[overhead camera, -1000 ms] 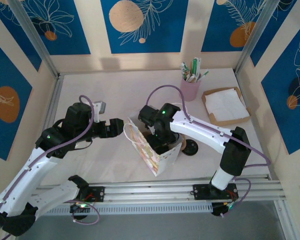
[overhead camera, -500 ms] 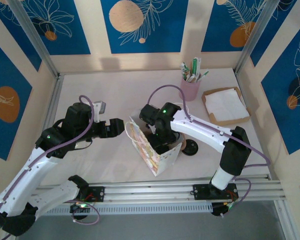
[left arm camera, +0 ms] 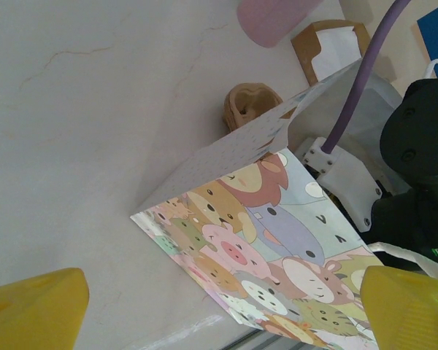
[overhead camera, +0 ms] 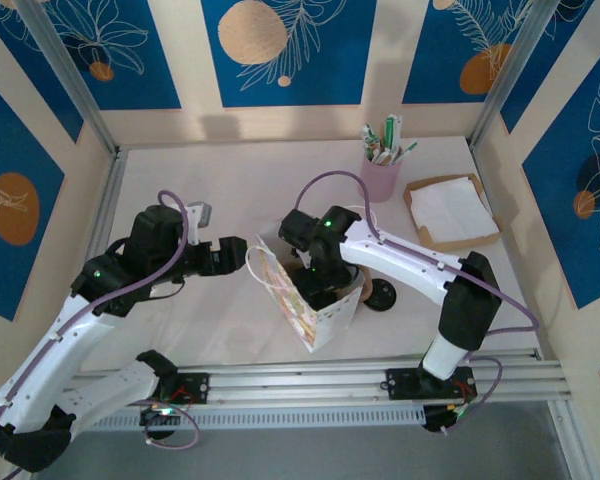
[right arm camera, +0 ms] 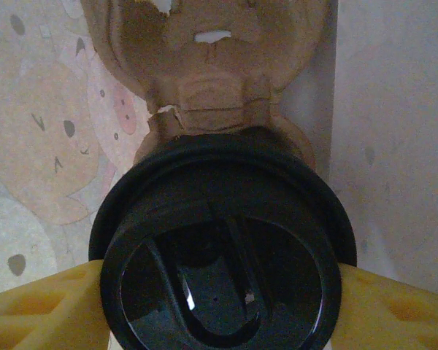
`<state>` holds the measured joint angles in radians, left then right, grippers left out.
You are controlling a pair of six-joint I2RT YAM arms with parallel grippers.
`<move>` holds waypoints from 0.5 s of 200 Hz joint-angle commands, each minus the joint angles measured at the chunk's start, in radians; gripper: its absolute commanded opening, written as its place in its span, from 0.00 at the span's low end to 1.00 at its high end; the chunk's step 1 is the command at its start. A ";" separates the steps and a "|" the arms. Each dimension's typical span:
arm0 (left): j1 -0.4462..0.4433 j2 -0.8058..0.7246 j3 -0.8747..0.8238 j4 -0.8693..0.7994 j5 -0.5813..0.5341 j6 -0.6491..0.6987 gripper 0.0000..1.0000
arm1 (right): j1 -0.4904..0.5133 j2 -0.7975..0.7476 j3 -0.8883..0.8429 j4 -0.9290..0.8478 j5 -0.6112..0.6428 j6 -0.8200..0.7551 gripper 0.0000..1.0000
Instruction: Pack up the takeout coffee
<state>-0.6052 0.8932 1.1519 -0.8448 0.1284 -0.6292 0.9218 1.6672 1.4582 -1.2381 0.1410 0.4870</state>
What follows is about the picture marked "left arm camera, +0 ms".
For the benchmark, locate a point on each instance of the brown pulp carrier stack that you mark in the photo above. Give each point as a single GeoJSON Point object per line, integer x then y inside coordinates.
{"type": "Point", "coordinates": [248, 102]}

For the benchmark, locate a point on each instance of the pink cylindrical holder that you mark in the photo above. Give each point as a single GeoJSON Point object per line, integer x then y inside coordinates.
{"type": "Point", "coordinates": [273, 22]}

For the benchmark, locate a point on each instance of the brown cardboard napkin box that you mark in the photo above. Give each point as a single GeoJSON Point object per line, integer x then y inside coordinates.
{"type": "Point", "coordinates": [304, 47]}

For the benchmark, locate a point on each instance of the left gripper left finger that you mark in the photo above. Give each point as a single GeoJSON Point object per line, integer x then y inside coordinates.
{"type": "Point", "coordinates": [33, 317]}

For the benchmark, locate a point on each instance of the white cartoon print paper bag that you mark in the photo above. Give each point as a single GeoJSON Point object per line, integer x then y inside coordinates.
{"type": "Point", "coordinates": [277, 237]}

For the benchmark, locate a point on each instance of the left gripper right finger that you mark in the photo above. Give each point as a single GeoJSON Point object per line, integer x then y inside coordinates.
{"type": "Point", "coordinates": [412, 317]}

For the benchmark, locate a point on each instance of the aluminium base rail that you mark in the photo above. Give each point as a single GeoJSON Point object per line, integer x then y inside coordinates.
{"type": "Point", "coordinates": [263, 341]}

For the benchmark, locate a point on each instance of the white paper napkins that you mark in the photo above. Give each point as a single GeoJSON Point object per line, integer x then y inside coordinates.
{"type": "Point", "coordinates": [336, 54]}

